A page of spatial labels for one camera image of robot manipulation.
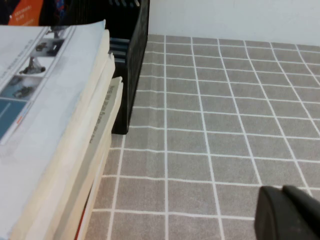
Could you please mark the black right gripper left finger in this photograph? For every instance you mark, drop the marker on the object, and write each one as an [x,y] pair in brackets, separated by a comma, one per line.
[275,220]

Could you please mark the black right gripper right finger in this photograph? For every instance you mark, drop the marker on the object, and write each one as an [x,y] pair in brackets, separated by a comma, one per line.
[307,207]

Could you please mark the white car suspension book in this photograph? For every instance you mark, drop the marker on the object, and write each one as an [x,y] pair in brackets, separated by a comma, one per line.
[50,125]

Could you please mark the pale cover book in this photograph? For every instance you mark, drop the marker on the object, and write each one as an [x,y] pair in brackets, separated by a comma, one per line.
[88,207]

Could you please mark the autonomous driving book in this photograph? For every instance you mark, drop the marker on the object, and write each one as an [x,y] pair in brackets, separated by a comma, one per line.
[100,130]

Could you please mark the black mesh book stand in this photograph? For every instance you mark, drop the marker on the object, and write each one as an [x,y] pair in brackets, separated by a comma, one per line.
[137,62]

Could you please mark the black mobile robot book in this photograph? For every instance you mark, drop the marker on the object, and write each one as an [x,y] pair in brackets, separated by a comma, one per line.
[58,5]

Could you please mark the orange and white book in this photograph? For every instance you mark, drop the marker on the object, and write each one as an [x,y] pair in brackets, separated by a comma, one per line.
[23,15]

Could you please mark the grey checkered tablecloth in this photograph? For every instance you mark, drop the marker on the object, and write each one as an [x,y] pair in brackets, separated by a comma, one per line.
[200,125]

